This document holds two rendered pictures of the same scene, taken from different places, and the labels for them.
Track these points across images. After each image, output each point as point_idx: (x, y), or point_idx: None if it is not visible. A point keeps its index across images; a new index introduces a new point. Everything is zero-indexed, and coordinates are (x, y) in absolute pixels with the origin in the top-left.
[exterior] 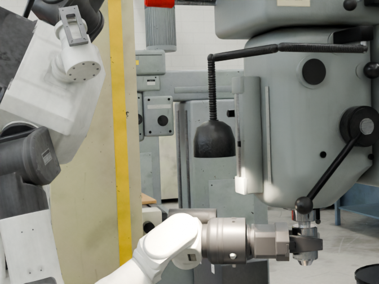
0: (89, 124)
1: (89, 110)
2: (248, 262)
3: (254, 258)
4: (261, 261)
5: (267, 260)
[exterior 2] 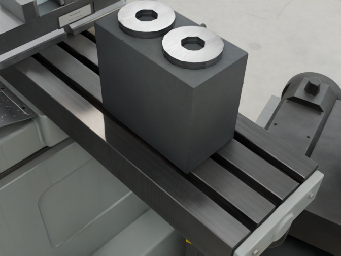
0: None
1: None
2: (117, 10)
3: (113, 20)
4: (101, 18)
5: (94, 22)
